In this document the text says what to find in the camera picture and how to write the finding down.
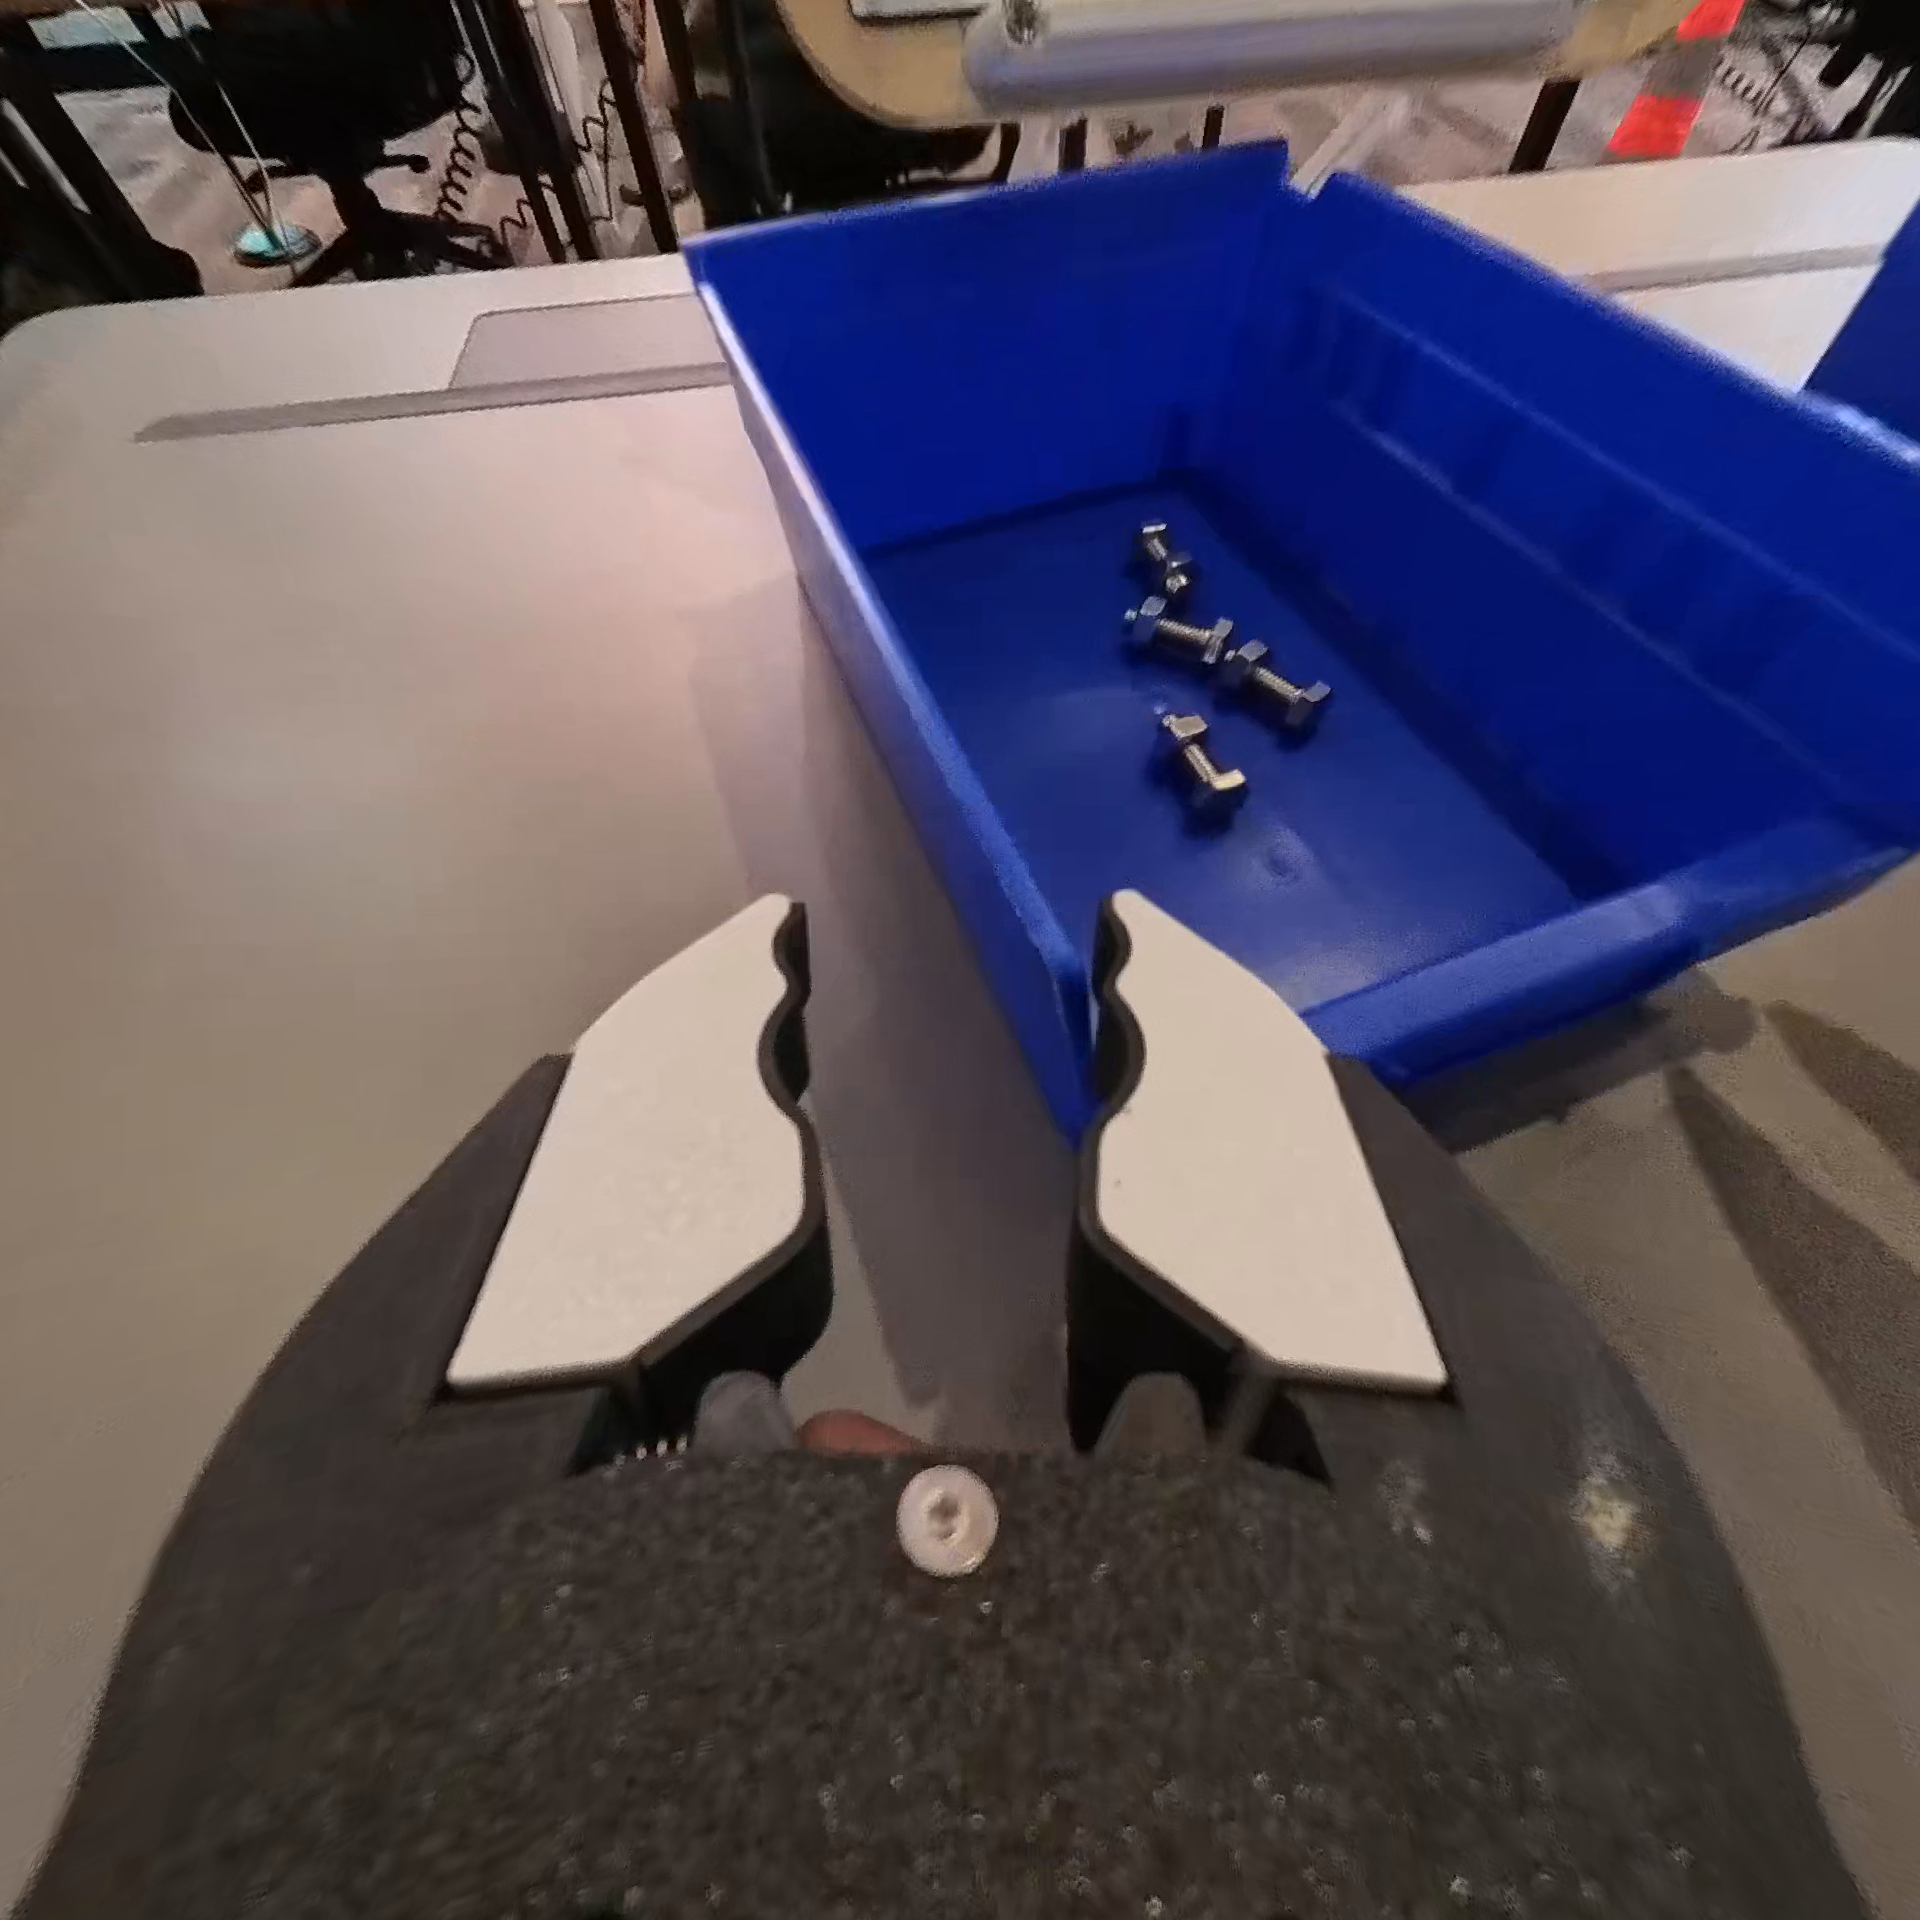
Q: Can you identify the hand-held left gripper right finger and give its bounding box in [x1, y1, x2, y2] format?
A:
[1068, 888, 1454, 1449]

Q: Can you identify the black office chair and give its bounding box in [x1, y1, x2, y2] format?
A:
[167, 0, 516, 291]

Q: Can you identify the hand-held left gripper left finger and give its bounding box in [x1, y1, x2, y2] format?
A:
[443, 895, 835, 1444]

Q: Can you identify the orange traffic cone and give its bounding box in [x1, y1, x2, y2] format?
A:
[1607, 0, 1752, 161]

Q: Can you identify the wooden instruction board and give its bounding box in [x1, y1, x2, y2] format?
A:
[770, 0, 1697, 131]

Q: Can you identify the blue plastic bin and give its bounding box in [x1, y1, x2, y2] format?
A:
[681, 141, 1920, 1148]
[1806, 201, 1920, 439]

